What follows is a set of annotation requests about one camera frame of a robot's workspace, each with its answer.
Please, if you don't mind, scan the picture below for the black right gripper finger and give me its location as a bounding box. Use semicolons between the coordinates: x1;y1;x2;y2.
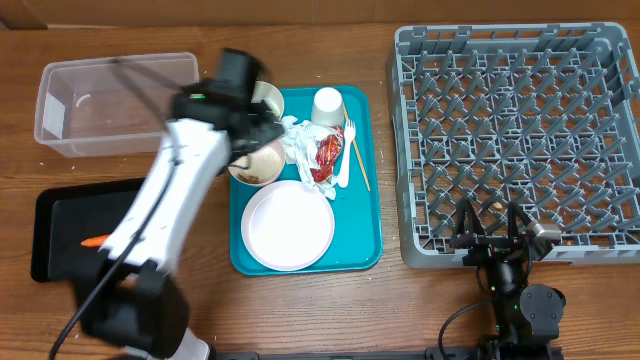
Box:
451;198;486;240
507;201;531;240

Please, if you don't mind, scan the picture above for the pale green bowl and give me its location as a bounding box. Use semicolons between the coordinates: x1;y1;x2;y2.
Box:
251;80;285;120

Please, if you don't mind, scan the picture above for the pink bowl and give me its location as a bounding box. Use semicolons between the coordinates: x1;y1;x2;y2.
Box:
228;140;286;187

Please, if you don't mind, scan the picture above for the white napkin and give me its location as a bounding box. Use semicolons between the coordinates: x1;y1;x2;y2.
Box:
280;115;337;200

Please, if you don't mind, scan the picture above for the red snack wrapper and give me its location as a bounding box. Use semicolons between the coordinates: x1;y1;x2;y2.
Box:
311;126;344;183

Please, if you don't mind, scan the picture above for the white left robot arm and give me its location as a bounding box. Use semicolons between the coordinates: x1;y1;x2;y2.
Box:
49;48;284;359

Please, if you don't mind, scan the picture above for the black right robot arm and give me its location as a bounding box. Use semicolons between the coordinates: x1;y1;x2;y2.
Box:
438;199;566;359

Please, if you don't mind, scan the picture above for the grey dishwasher rack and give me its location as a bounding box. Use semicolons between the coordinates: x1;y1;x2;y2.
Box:
387;22;639;268

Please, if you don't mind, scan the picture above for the black food-waste tray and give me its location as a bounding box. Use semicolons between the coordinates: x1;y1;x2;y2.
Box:
30;178;144;283

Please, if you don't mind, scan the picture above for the white upside-down cup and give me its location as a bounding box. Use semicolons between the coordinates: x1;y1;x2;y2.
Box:
311;87;344;127

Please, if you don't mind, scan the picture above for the clear plastic bin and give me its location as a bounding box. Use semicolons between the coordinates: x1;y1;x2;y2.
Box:
33;52;201;159

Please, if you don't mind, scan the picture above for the teal plastic tray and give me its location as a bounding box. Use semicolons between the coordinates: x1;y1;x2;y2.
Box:
230;85;384;276

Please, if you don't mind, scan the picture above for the wooden chopstick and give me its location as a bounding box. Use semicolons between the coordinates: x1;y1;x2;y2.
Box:
343;106;371;191

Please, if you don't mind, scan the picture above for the white plastic fork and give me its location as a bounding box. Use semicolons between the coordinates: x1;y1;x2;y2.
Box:
337;119;356;188

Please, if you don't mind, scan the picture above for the large white plate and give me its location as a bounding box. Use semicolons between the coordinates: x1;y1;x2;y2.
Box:
240;180;336;272

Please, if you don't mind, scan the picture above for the orange carrot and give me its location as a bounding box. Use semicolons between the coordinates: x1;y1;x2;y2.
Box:
81;235;109;248

